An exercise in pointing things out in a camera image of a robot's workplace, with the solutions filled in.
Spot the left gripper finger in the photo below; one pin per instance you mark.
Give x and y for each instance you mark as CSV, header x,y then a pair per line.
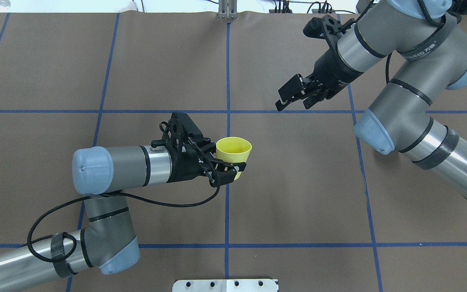
x,y
220,172
197,145

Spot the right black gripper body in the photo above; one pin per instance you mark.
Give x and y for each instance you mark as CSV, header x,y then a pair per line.
x,y
335,69

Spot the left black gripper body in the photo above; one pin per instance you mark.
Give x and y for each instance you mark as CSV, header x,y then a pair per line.
x,y
183,167

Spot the yellow cup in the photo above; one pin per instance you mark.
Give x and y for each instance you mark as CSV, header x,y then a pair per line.
x,y
233,149

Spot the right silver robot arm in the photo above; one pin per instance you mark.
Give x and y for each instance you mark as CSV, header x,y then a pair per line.
x,y
428,37

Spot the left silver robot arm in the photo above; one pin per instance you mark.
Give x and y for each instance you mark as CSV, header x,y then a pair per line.
x,y
101,175

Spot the brown paper table cover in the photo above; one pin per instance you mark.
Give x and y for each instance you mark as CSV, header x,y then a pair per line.
x,y
316,208

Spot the usb hub with cables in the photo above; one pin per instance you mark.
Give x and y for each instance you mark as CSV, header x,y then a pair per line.
x,y
301,6

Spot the aluminium frame post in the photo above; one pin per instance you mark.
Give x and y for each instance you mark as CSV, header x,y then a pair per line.
x,y
227,9

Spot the white camera stand pedestal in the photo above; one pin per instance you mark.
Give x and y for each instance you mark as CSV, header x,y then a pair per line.
x,y
226,285

